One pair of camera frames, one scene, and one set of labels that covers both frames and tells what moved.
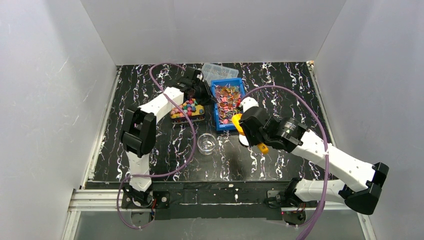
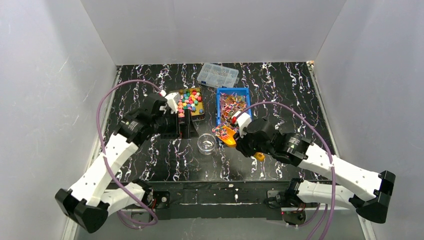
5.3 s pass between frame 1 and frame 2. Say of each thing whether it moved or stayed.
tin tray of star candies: stayed
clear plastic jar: stayed
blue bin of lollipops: moved
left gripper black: moved
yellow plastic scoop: moved
